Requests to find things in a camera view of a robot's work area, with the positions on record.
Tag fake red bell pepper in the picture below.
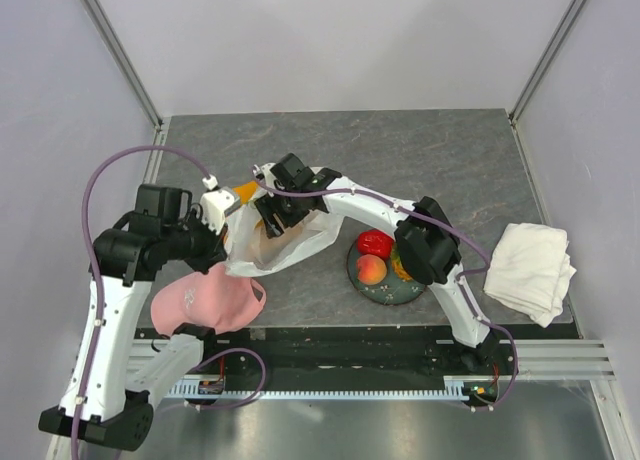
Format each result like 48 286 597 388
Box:
356 229 394 260

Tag white plastic bag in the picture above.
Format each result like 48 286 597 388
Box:
224 188 344 278

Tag orange cloth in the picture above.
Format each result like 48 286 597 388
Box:
232 181 262 205

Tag purple cable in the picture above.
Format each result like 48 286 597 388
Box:
252 167 520 411
69 145 269 460

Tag blue ceramic plate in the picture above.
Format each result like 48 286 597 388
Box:
346 237 427 306

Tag pink cap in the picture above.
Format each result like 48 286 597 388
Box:
150 264 267 336

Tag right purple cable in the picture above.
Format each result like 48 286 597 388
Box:
252 167 520 411

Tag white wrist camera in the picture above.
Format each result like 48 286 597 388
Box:
252 162 276 191
199 175 242 235

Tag right aluminium frame post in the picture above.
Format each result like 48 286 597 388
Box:
508 0 590 126

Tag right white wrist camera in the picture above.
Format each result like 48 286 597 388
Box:
252 162 276 191

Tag aluminium frame post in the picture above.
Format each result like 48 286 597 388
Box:
80 0 164 131
508 0 590 126

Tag white folded towel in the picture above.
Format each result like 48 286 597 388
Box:
484 223 576 328

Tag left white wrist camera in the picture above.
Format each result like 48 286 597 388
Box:
199 175 242 235

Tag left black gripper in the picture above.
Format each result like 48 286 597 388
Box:
161 207 228 275

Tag left aluminium frame post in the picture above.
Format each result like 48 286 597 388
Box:
80 0 164 131

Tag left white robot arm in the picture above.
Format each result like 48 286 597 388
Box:
38 184 241 451

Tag slotted cable duct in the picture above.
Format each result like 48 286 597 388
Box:
165 377 469 402

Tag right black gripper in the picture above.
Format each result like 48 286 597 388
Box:
254 185 308 239

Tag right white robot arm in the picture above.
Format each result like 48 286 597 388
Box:
252 153 498 374

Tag fake peach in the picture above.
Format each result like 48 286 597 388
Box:
356 254 387 286

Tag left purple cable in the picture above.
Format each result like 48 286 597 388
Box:
69 145 269 460

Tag fake fruit green leaves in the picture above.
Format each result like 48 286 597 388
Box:
390 244 413 282

